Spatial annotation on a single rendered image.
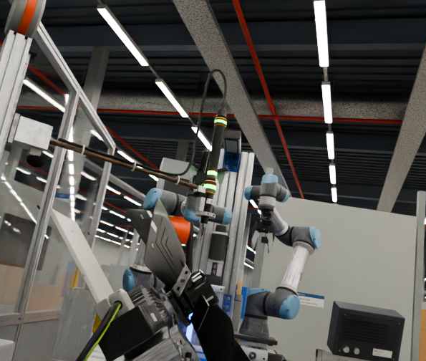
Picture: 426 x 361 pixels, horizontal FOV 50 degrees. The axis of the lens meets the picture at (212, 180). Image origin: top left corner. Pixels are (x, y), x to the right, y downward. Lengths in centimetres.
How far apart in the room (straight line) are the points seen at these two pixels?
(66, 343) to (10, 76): 76
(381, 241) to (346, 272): 36
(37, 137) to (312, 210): 251
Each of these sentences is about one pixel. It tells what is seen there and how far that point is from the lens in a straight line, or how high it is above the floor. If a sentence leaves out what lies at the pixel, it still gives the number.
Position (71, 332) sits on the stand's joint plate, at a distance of 145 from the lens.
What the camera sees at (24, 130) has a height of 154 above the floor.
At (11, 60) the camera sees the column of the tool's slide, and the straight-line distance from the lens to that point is 140.
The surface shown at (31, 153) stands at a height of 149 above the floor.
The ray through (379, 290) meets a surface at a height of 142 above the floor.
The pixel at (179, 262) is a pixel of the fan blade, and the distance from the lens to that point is 137.
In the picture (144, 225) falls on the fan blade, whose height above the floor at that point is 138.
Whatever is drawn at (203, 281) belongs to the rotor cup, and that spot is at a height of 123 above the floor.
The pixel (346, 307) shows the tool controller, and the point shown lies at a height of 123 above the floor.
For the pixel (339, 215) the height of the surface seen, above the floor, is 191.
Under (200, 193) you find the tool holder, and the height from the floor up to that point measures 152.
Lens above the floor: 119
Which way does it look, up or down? 14 degrees up
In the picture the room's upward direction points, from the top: 9 degrees clockwise
